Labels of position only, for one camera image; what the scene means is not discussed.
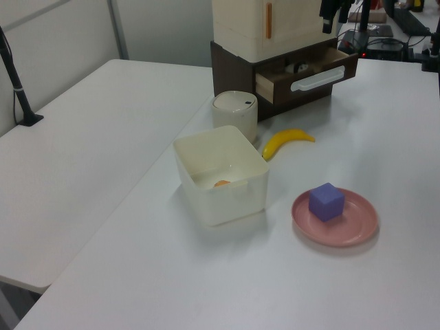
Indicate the open cream plastic bin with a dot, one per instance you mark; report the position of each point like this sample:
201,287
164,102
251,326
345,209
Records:
227,206

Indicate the black table clamp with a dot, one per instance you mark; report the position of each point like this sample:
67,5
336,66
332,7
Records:
431,58

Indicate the dark brown drawer cabinet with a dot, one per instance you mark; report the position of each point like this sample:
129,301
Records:
233,82

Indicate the toasted bread toy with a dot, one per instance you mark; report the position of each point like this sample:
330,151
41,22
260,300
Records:
221,184

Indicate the pink plate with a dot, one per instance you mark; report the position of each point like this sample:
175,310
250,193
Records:
357,227

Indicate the yellow toy banana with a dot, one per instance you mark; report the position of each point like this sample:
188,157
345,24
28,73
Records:
282,141

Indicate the black laptop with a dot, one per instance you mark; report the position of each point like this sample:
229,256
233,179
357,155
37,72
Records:
409,20

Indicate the purple foam cube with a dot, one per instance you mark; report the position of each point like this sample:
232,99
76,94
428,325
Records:
324,203

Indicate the black pole with clamp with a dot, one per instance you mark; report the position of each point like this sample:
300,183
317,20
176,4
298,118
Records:
13,82

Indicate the black and white panda toy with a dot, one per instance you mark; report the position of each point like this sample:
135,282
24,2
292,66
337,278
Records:
298,67

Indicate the black device with red light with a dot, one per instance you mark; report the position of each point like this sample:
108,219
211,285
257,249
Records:
385,48

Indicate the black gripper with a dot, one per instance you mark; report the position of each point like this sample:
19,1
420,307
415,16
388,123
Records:
331,6

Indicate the small cream lidded trash can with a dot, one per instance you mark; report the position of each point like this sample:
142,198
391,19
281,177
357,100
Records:
233,113

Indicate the black camera stand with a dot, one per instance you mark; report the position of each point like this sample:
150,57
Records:
364,17

